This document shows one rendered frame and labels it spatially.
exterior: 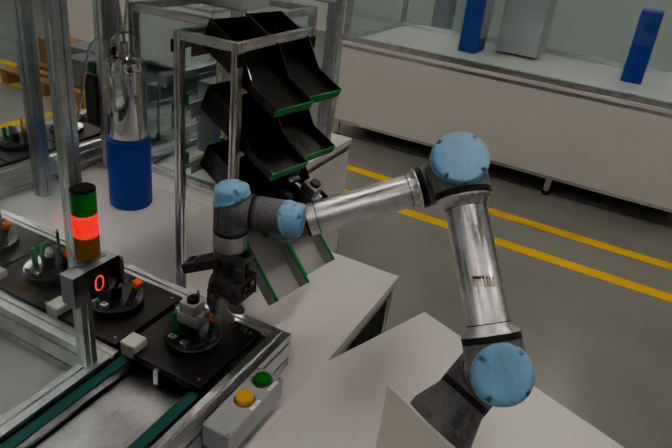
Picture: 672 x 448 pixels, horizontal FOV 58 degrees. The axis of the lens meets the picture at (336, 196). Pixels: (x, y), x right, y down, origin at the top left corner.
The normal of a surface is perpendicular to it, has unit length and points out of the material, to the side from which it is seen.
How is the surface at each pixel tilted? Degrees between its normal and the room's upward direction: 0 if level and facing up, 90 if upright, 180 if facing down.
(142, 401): 0
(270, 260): 45
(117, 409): 0
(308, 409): 0
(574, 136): 90
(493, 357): 60
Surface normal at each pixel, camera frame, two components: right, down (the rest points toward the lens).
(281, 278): 0.63, -0.40
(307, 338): 0.11, -0.90
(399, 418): -0.81, 0.17
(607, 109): -0.48, 0.33
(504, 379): -0.05, -0.08
